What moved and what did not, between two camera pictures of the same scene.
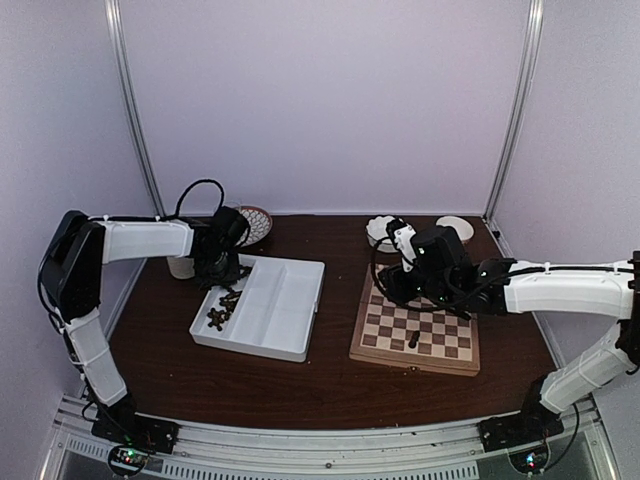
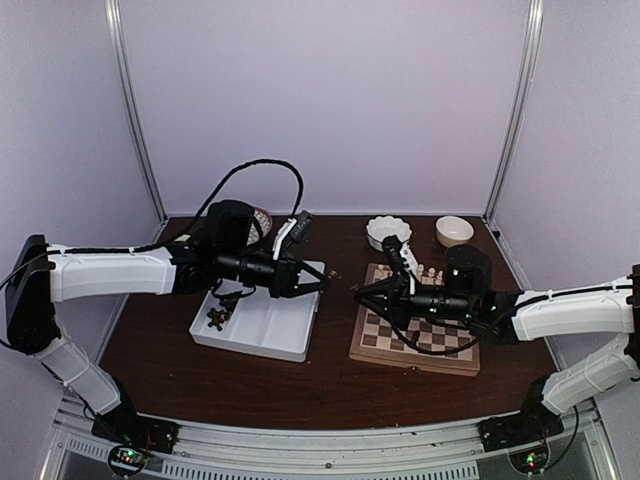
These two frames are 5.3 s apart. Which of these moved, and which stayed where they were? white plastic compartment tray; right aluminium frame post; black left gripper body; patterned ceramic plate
Moved: black left gripper body
Stayed: white plastic compartment tray; patterned ceramic plate; right aluminium frame post
